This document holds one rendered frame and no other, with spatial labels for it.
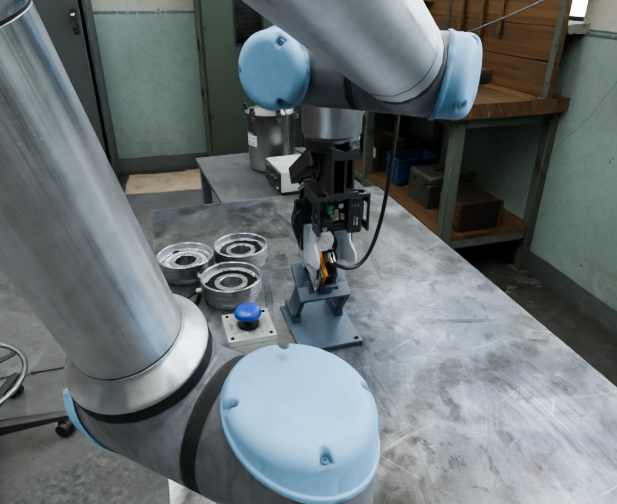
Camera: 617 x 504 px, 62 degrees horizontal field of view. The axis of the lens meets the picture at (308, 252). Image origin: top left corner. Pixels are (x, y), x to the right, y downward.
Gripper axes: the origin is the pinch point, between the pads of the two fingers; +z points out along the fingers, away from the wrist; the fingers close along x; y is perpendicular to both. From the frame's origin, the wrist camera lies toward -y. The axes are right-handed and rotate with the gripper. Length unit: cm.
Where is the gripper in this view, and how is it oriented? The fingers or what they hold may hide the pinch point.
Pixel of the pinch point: (324, 266)
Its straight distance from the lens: 76.2
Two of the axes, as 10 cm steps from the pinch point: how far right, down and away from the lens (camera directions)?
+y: 2.9, 4.4, -8.5
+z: 0.0, 8.9, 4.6
